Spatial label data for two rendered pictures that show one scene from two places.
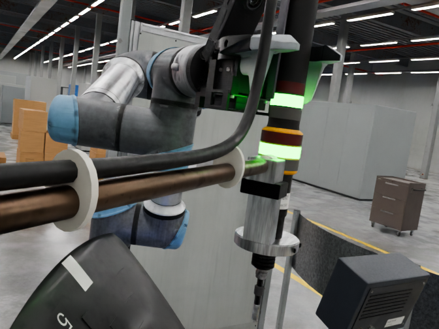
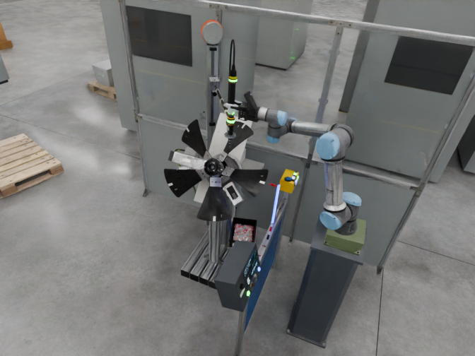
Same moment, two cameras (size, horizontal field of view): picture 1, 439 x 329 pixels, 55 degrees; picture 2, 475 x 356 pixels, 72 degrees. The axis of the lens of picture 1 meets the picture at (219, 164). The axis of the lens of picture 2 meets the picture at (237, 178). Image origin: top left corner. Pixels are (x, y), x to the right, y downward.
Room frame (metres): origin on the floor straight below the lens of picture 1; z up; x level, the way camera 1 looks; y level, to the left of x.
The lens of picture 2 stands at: (1.84, -1.10, 2.44)
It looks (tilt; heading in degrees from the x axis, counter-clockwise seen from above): 37 degrees down; 141
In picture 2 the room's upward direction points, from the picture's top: 4 degrees clockwise
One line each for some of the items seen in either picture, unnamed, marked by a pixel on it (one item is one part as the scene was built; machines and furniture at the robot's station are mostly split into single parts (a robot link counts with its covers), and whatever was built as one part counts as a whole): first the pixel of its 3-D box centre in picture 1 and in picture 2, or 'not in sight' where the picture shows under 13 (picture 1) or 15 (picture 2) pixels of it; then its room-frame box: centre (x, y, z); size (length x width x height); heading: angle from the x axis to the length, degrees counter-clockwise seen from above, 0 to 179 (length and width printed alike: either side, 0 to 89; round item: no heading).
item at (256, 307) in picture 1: (257, 296); not in sight; (0.44, -0.06, 1.39); 0.01 x 0.01 x 0.05
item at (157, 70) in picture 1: (178, 74); (276, 117); (0.67, 0.08, 1.64); 0.11 x 0.08 x 0.09; 31
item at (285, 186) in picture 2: not in sight; (288, 181); (0.60, 0.38, 1.02); 0.16 x 0.10 x 0.11; 121
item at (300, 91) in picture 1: (289, 88); not in sight; (0.44, -0.06, 1.62); 0.03 x 0.03 x 0.01
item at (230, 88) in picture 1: (232, 76); (249, 111); (0.54, 0.00, 1.64); 0.12 x 0.08 x 0.09; 31
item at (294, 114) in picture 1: (285, 113); not in sight; (0.44, -0.06, 1.60); 0.03 x 0.03 x 0.01
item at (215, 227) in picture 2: not in sight; (215, 231); (0.27, -0.04, 0.46); 0.09 x 0.05 x 0.91; 31
